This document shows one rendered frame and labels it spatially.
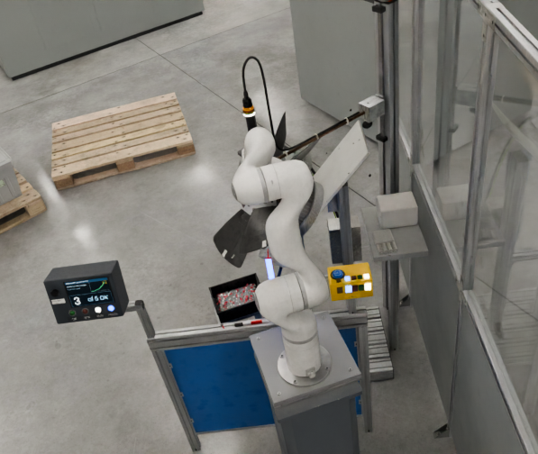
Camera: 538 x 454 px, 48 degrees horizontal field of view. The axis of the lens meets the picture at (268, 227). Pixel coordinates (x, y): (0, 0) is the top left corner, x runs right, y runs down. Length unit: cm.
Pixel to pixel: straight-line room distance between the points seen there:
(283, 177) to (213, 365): 123
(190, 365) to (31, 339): 163
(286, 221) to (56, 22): 626
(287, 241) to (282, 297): 19
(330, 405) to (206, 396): 85
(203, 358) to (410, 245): 103
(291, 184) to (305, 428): 93
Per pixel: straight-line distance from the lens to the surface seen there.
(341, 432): 231
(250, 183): 163
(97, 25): 786
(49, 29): 771
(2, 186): 507
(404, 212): 276
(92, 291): 232
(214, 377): 273
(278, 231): 170
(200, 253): 417
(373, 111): 268
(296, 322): 192
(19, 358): 400
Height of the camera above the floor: 267
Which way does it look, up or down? 39 degrees down
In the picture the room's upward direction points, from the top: 10 degrees counter-clockwise
